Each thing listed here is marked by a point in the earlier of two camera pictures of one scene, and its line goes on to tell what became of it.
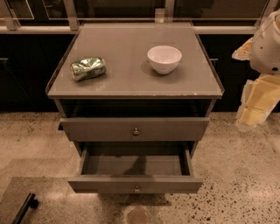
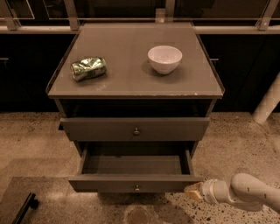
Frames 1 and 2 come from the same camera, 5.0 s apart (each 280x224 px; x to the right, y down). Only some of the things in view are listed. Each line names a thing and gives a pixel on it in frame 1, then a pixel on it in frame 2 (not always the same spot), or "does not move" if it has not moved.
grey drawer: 136,129 does not move
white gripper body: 267,49 to 208,190
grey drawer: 136,167 does not move
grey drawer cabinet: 136,129 does not move
